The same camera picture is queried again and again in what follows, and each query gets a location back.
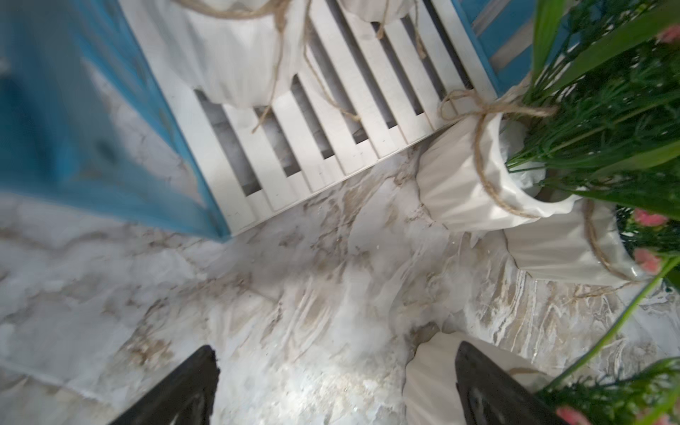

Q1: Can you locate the pink flower pot back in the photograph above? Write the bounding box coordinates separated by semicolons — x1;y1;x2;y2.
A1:
415;0;680;235

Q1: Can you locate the pink flower pot right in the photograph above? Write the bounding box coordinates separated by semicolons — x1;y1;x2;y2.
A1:
505;199;679;286

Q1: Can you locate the pink flower pot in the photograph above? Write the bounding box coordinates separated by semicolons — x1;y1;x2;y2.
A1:
415;0;680;235
402;254;680;425
505;199;679;286

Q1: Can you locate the blue white slatted rack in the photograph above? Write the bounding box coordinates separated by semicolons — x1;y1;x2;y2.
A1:
1;1;531;240

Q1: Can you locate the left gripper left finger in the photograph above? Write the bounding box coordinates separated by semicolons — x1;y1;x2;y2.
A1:
113;345;220;425

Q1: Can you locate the pink flower pot front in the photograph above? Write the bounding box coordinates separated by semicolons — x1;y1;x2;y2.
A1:
402;254;680;425

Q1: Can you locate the red flower pot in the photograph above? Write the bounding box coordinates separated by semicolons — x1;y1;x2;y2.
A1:
142;1;311;114
340;0;428;60

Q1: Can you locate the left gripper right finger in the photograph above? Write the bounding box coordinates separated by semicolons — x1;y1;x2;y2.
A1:
455;342;565;425

